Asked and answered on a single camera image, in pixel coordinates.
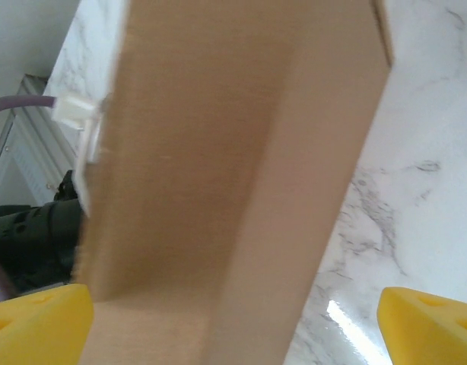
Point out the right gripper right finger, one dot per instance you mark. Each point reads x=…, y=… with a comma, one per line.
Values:
x=431, y=334

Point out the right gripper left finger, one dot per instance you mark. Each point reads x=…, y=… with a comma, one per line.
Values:
x=39, y=331

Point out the brown cardboard box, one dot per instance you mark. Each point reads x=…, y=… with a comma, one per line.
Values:
x=218, y=171

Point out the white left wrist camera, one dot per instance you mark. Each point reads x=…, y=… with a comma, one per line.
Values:
x=72, y=110

